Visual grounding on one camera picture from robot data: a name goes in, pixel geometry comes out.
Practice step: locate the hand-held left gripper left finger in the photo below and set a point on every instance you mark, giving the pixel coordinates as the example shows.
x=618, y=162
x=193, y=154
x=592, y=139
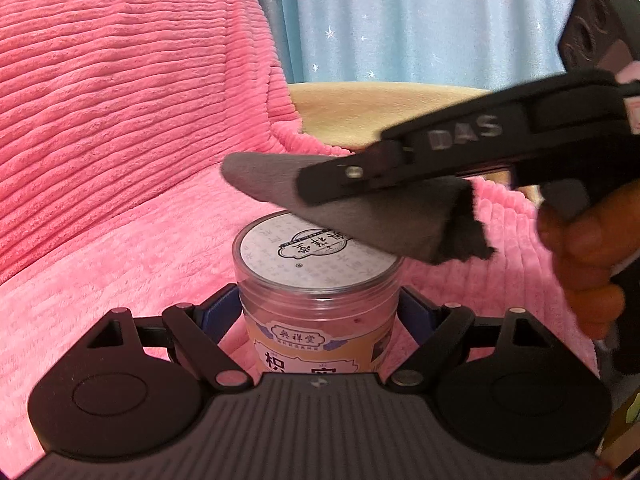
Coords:
x=220, y=315

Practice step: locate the yellow fleece blanket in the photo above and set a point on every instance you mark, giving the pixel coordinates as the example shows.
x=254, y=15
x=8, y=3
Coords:
x=360, y=115

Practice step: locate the person's right hand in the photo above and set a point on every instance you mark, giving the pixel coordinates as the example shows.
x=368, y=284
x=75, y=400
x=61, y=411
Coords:
x=585, y=255

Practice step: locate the grey cleaning cloth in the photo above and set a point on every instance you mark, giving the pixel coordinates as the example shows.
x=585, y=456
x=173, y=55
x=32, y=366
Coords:
x=400, y=220

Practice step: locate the blue star curtain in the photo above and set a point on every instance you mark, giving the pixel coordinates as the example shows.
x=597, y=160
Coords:
x=425, y=20

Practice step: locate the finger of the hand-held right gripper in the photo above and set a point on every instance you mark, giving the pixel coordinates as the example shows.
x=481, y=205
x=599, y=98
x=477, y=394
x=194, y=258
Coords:
x=340, y=180

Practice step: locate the clear plastic jar beige label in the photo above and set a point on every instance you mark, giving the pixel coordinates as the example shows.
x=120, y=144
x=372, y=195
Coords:
x=315, y=305

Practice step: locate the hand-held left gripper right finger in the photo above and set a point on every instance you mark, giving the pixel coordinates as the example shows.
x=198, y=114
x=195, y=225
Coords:
x=412, y=312

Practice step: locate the pink ribbed fleece blanket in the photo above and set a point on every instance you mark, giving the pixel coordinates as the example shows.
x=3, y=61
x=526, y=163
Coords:
x=125, y=85

